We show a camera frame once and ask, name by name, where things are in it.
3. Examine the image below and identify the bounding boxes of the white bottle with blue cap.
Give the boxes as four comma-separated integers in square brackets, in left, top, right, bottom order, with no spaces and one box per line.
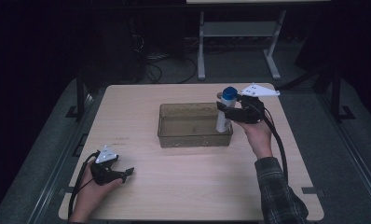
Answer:
[215,86,240,134]

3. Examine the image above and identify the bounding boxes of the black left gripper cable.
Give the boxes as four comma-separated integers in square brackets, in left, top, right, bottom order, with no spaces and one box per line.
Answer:
[67,150,100,220]

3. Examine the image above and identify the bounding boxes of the black floor cables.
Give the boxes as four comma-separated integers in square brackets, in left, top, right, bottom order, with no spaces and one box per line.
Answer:
[136,33,199,85]

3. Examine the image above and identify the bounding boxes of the person's left hand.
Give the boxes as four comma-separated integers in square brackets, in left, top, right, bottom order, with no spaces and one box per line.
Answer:
[76,160,124,208]

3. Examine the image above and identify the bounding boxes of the aluminium floor rail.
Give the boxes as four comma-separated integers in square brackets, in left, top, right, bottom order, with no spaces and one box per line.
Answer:
[316,92,371,203]
[26,92,96,224]

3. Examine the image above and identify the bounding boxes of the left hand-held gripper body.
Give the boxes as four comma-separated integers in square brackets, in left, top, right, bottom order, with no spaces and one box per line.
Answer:
[89,145,128,187]

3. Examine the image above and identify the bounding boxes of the person's right hand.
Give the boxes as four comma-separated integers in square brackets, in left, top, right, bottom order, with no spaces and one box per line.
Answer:
[236,119,273,161]

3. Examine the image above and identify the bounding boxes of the black upright post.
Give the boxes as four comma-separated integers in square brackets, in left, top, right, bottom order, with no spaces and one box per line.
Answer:
[64,69,87,119]
[330,66,356,123]

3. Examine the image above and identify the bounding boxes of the grey metal stand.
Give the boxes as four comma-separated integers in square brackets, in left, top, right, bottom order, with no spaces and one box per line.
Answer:
[196,9,288,82]

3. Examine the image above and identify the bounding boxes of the brown translucent plastic box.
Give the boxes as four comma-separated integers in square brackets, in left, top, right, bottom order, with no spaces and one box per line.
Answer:
[157,102,234,148]

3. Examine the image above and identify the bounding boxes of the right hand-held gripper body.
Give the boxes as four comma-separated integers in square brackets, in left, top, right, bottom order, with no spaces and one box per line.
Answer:
[228,82,281,125]

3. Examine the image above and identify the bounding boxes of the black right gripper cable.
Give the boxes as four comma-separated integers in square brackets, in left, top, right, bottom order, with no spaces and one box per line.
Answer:
[252,102,290,185]

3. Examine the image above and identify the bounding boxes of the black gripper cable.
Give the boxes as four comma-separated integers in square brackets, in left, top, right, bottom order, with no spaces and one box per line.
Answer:
[67,150,100,220]
[252,102,290,185]

